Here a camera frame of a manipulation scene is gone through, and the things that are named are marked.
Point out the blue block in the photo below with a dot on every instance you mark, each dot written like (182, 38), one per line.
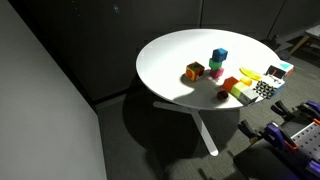
(220, 54)

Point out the orange plushy cube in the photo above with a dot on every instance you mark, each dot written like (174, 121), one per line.
(194, 71)

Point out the pink block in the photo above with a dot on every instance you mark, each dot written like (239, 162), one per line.
(216, 73)

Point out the orange wooden block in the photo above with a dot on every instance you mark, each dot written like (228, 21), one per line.
(229, 83)

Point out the lime green wooden block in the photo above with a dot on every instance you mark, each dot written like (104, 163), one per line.
(239, 89)

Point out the grey wooden block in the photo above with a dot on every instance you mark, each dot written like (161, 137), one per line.
(248, 96)

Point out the black white patterned plush cube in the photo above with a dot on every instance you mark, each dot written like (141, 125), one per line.
(268, 87)

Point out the plush cube with teal triangle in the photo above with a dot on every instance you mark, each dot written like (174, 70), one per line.
(280, 68)

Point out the white table leg base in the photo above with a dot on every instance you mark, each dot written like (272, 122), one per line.
(203, 130)

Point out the dark red ball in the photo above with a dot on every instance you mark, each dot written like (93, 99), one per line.
(222, 95)

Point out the yellow orange ball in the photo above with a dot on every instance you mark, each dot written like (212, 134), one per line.
(246, 80)

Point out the yellow banana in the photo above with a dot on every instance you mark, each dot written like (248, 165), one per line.
(250, 73)

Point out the black spring clamp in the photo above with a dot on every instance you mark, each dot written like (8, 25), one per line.
(282, 108)
(249, 129)

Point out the purple orange spring clamp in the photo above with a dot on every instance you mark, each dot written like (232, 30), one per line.
(280, 136)
(310, 109)

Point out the perforated metal plate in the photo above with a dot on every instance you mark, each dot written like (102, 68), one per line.
(308, 140)

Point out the wooden leg side table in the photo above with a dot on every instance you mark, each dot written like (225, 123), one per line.
(308, 36)

